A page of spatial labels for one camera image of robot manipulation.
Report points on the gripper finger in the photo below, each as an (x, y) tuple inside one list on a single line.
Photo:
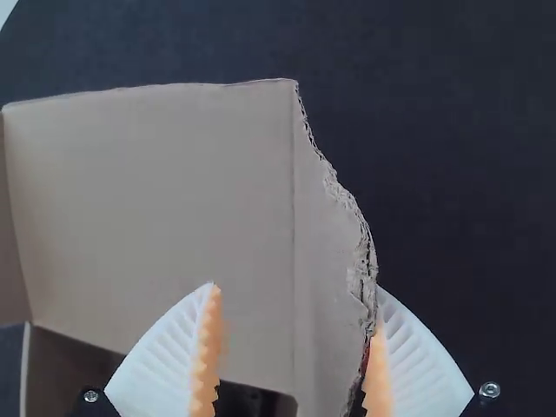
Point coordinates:
[(165, 365), (417, 373)]

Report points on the black square fan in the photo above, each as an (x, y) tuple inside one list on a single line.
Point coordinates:
[(256, 401)]

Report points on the cardboard box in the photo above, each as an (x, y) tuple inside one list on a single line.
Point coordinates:
[(152, 195)]

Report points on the black mat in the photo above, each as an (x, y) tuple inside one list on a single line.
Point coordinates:
[(434, 130)]

